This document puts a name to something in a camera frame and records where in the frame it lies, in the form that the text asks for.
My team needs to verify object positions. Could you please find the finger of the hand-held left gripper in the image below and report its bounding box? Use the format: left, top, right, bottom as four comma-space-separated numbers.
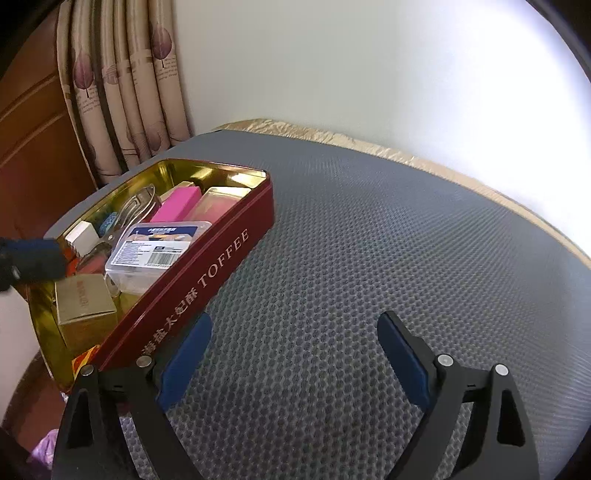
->
0, 237, 68, 292

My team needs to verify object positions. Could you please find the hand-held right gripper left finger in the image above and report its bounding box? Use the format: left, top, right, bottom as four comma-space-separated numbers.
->
53, 314, 213, 480

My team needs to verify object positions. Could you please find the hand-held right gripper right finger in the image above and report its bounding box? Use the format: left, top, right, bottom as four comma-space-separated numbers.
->
377, 310, 541, 480

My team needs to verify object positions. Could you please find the small cream box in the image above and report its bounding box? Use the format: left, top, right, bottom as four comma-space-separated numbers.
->
65, 220, 100, 257

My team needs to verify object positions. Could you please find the red box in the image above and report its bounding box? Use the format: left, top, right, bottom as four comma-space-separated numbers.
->
67, 249, 112, 278

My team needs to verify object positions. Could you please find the gold cardboard box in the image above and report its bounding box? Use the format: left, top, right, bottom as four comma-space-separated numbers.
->
54, 274, 120, 358

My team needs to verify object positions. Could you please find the red tin with gold interior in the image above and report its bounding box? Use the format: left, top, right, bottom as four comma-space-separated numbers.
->
25, 158, 276, 393

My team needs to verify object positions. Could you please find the clear plastic box with label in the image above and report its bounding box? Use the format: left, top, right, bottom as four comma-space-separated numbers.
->
105, 220, 213, 296

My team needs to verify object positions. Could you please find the silver metal clip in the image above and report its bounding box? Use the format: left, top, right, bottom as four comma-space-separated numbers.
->
76, 184, 165, 273

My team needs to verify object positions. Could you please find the pink box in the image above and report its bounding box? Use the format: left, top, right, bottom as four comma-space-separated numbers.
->
150, 186, 204, 223

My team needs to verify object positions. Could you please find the red and yellow patterned packet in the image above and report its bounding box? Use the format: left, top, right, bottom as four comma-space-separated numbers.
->
71, 344, 103, 373

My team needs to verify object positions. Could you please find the brown wooden door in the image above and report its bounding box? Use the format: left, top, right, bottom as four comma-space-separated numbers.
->
0, 4, 100, 241

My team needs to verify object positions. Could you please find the grey textured mat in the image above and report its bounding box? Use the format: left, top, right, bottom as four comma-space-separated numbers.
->
44, 130, 591, 480

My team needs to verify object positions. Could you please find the clear case with pink insert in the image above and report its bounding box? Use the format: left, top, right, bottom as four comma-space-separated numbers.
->
188, 186, 253, 228

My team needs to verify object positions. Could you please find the purple plastic bag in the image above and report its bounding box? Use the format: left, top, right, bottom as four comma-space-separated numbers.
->
28, 436, 59, 480

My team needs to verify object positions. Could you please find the beige leaf print curtain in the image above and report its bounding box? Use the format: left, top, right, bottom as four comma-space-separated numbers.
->
55, 0, 193, 188

